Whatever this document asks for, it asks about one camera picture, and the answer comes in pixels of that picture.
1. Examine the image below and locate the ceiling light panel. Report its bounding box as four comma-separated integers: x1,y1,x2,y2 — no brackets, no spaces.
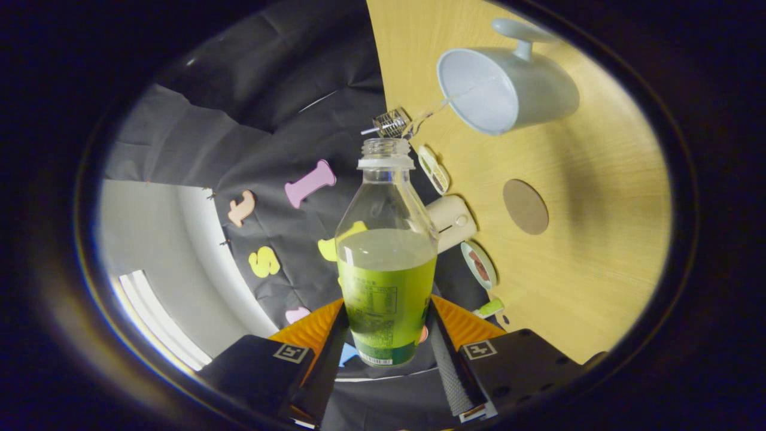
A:
111,269,213,372

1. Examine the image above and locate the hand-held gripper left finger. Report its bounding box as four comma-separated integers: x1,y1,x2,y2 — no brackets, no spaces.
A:
197,298,349,429

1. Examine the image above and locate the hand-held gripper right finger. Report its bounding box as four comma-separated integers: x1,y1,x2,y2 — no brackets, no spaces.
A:
430,293,584,423

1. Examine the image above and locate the wooden table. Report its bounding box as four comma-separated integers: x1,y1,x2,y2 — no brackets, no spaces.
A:
366,0,672,365

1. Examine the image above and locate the wire mesh holder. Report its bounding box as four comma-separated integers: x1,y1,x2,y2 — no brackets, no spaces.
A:
374,107,412,139

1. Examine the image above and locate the pale green plate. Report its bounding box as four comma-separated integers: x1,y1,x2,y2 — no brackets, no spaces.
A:
460,241,498,290

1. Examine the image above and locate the black backdrop cloth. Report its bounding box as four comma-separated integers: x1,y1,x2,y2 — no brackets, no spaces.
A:
105,0,509,431

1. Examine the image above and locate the white divided snack tray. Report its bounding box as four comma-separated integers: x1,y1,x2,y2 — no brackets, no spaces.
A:
417,145,450,195

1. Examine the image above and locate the white cup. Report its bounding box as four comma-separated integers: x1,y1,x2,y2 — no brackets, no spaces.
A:
436,18,580,136

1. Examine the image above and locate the white toaster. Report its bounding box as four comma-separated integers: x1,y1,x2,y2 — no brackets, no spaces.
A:
426,195,478,253

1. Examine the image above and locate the clear juice bottle green label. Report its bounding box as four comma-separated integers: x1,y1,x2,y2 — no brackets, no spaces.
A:
335,138,439,367

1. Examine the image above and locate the small white and green bottle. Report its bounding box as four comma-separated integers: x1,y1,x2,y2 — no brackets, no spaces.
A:
473,298,505,319

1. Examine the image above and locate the round brown coaster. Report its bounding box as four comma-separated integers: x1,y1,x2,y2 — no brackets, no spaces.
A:
503,179,549,235

